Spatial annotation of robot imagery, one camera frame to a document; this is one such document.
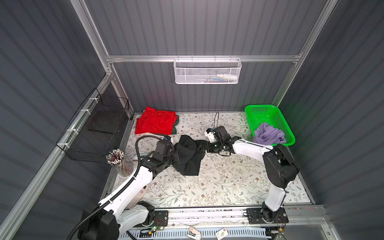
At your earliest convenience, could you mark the black wire basket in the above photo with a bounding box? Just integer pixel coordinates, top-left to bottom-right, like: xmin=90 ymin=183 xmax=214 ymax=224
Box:
xmin=57 ymin=89 xmax=132 ymax=163

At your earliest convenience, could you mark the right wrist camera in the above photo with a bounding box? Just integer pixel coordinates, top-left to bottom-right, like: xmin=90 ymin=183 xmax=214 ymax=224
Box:
xmin=204 ymin=129 xmax=217 ymax=143

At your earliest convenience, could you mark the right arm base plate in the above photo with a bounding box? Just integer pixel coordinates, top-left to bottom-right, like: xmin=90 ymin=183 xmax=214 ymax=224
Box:
xmin=243 ymin=208 xmax=289 ymax=225

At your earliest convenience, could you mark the green plastic basket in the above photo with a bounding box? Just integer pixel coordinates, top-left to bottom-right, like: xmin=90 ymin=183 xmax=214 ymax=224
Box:
xmin=245 ymin=105 xmax=296 ymax=146

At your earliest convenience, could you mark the white tag card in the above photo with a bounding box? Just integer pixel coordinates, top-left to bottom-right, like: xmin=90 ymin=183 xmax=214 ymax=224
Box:
xmin=187 ymin=227 xmax=202 ymax=240
xmin=215 ymin=228 xmax=229 ymax=240

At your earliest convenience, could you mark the white tag card right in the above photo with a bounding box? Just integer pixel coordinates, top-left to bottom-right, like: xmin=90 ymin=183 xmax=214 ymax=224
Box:
xmin=215 ymin=228 xmax=229 ymax=240

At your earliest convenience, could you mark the purple t shirt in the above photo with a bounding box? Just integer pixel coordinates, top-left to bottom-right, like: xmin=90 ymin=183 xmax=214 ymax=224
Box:
xmin=253 ymin=123 xmax=287 ymax=146

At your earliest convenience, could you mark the white spray bottle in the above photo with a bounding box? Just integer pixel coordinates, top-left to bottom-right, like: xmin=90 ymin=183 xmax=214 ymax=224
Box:
xmin=217 ymin=74 xmax=238 ymax=82

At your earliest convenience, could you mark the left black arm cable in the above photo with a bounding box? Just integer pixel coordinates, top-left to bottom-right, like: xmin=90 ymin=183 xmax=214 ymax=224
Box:
xmin=65 ymin=134 xmax=164 ymax=240

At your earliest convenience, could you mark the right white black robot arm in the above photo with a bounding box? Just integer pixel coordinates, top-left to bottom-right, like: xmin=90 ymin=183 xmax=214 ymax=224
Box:
xmin=203 ymin=126 xmax=300 ymax=224

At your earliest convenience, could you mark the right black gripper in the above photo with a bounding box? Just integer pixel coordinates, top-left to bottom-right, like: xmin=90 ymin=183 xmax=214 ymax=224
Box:
xmin=196 ymin=141 xmax=223 ymax=154

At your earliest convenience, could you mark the white tag card left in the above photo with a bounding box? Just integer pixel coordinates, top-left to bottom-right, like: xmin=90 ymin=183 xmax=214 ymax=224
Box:
xmin=187 ymin=227 xmax=202 ymax=240

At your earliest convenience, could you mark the red folded t shirt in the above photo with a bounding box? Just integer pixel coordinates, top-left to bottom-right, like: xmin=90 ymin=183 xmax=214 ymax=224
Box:
xmin=135 ymin=107 xmax=178 ymax=135

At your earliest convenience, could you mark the aluminium front rail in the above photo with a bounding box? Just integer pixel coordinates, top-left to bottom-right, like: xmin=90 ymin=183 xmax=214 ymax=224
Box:
xmin=154 ymin=205 xmax=330 ymax=229

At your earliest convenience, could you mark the black t shirt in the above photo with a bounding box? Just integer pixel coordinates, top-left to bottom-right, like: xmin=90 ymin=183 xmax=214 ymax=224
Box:
xmin=173 ymin=135 xmax=207 ymax=176

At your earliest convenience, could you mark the cup of pens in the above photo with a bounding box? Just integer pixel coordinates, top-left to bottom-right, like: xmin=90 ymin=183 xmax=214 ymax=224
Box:
xmin=106 ymin=149 xmax=134 ymax=177

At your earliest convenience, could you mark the white wire mesh basket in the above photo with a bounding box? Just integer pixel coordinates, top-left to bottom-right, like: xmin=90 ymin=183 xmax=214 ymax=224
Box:
xmin=173 ymin=57 xmax=242 ymax=85

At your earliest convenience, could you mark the floral table mat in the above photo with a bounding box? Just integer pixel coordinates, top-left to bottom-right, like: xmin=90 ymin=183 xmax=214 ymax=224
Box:
xmin=125 ymin=112 xmax=311 ymax=208

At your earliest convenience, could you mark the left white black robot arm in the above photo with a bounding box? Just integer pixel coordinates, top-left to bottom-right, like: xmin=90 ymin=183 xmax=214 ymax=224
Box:
xmin=67 ymin=136 xmax=178 ymax=240

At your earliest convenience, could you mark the dark green folded t shirt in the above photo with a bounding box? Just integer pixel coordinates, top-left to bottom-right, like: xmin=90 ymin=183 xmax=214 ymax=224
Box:
xmin=172 ymin=115 xmax=180 ymax=135

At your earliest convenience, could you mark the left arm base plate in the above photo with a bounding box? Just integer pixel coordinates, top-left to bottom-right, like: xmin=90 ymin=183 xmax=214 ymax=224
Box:
xmin=135 ymin=210 xmax=169 ymax=228

